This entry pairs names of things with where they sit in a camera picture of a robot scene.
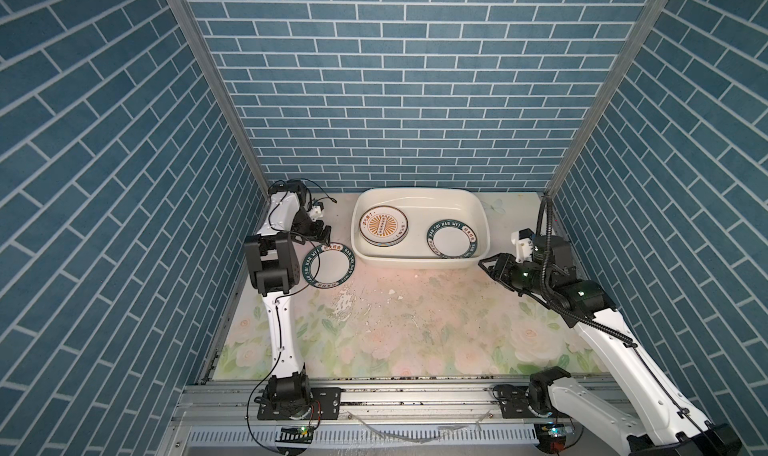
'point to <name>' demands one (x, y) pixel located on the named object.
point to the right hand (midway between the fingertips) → (479, 261)
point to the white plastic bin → (423, 208)
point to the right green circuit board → (551, 436)
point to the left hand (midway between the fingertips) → (315, 239)
